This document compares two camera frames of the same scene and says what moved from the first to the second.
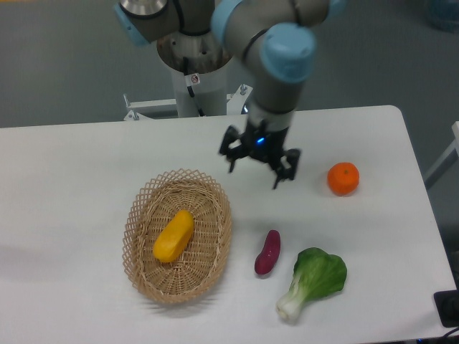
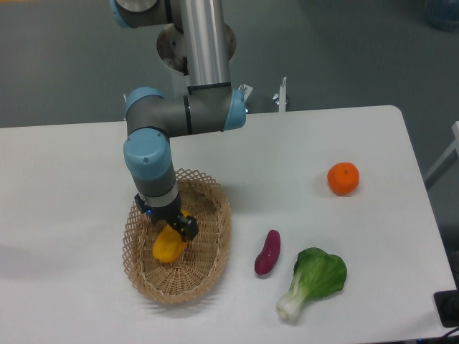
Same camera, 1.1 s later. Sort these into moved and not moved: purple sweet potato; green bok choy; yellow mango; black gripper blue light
Moved: black gripper blue light
Not moved: green bok choy; purple sweet potato; yellow mango
